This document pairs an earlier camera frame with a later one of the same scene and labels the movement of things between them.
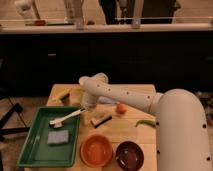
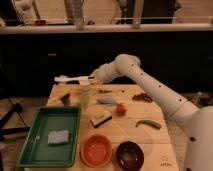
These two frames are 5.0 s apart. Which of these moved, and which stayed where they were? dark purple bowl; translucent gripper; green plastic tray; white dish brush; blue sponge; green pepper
Moved: white dish brush; translucent gripper
Stayed: green pepper; green plastic tray; blue sponge; dark purple bowl
